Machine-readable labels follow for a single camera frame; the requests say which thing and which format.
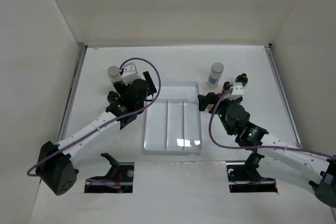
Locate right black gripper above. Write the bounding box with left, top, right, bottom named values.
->
left=198, top=92, right=237, bottom=135

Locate blue label bead jar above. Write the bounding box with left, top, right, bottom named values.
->
left=107, top=66, right=122, bottom=85
left=207, top=62, right=224, bottom=89

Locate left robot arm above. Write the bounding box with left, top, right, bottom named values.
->
left=33, top=68, right=161, bottom=196

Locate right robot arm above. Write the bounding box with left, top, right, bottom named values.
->
left=197, top=91, right=335, bottom=208

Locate white divided organizer tray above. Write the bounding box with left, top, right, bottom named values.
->
left=143, top=81, right=203, bottom=156

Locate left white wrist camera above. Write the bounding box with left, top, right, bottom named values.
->
left=122, top=62, right=139, bottom=86

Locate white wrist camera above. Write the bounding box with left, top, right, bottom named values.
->
left=122, top=62, right=139, bottom=86
left=227, top=82, right=244, bottom=100

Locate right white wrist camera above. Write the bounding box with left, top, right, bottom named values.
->
left=227, top=82, right=244, bottom=100

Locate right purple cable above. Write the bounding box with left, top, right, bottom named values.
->
left=208, top=87, right=336, bottom=161

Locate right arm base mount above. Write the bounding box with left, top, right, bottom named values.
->
left=226, top=153, right=278, bottom=193

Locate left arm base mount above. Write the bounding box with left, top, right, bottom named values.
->
left=84, top=153, right=135, bottom=194

